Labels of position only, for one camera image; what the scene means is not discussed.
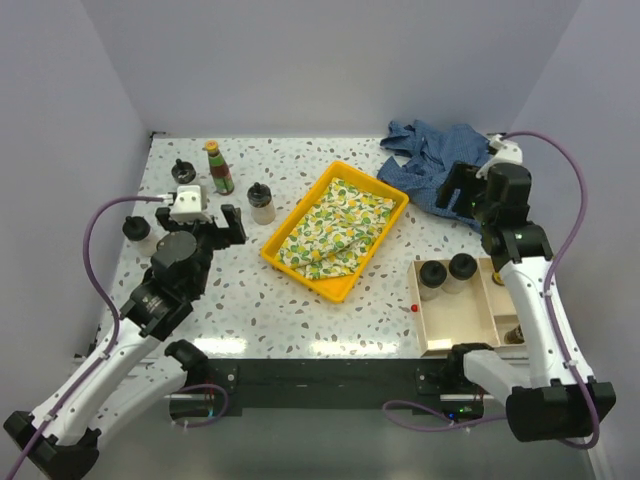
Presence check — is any black lid seasoning jar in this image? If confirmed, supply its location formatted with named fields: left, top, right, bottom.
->
left=247, top=182, right=276, bottom=225

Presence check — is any red chili sauce bottle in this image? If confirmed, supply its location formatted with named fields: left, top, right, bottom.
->
left=204, top=140, right=235, bottom=195

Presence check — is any yellow label sauce bottle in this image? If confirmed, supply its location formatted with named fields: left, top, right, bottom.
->
left=492, top=272, right=504, bottom=286

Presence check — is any sesame seed shaker jar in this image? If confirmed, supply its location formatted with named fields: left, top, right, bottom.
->
left=418, top=260, right=447, bottom=301

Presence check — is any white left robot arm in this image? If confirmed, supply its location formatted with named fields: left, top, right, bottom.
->
left=4, top=203, right=247, bottom=479

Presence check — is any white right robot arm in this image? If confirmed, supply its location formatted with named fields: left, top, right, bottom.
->
left=437, top=162, right=616, bottom=449

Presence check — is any white salt shaker jar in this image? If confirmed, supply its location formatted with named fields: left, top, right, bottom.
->
left=122, top=216, right=159, bottom=257

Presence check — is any blue checkered shirt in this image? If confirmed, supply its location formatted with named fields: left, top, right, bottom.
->
left=377, top=120, right=490, bottom=232

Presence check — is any white powder shaker jar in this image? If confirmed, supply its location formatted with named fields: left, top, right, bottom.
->
left=171, top=158, right=203, bottom=187

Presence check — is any lemon print cloth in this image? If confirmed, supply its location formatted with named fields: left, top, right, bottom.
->
left=276, top=178, right=395, bottom=280

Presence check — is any yellow plastic tray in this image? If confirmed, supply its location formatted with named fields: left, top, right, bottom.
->
left=261, top=161, right=409, bottom=303

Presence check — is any cream divided organizer box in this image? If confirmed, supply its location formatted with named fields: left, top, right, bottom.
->
left=407, top=257, right=528, bottom=359

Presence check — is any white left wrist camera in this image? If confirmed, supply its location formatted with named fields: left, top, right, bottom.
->
left=169, top=184, right=212, bottom=224

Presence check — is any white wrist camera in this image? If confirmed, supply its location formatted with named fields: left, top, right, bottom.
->
left=475, top=134, right=523, bottom=179
left=169, top=184, right=212, bottom=224

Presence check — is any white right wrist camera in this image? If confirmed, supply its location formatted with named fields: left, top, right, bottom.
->
left=475, top=134, right=523, bottom=179

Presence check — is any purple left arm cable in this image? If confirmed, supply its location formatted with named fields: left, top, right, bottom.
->
left=7, top=195, right=174, bottom=480

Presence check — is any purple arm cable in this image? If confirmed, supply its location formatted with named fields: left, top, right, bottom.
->
left=7, top=195, right=174, bottom=480
left=382, top=130, right=601, bottom=449

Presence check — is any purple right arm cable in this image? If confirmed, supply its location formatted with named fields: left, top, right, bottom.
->
left=382, top=130, right=601, bottom=449

